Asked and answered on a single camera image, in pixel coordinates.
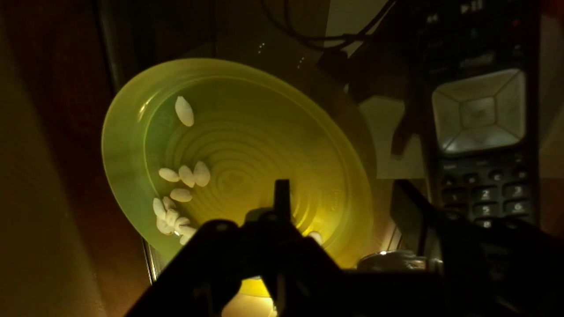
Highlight silver spoon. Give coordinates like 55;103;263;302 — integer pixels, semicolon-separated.
409;0;543;233

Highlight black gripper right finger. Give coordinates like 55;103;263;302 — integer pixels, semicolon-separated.
358;178;564;317

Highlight yellow plastic plate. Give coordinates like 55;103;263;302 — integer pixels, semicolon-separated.
100;57;377;317

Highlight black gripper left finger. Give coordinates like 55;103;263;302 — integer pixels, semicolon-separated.
123;178;356;317

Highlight white seeds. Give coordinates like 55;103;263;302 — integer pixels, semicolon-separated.
150;94;213;249

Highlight dark wooden glass-top table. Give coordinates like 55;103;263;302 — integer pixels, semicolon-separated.
0;0;564;317

